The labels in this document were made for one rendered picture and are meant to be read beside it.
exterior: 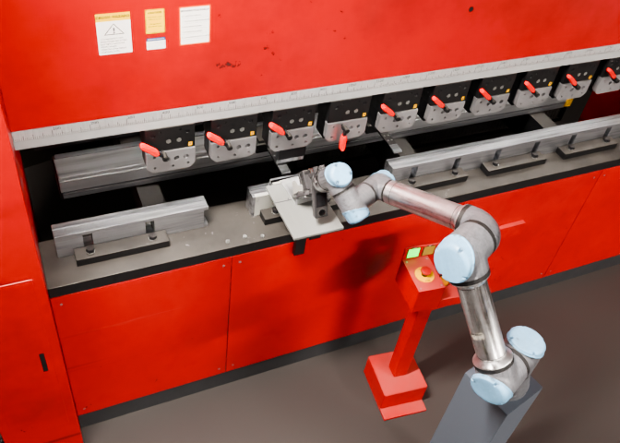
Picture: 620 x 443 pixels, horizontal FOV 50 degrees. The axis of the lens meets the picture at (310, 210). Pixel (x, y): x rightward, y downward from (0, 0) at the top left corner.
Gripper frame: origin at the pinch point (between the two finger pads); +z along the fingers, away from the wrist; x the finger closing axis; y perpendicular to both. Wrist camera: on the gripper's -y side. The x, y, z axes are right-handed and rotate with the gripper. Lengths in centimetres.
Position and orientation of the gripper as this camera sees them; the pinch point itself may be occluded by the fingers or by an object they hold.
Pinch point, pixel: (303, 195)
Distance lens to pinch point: 231.3
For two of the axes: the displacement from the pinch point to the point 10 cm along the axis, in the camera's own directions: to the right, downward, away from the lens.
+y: -2.2, -9.7, 0.3
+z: -3.5, 1.1, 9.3
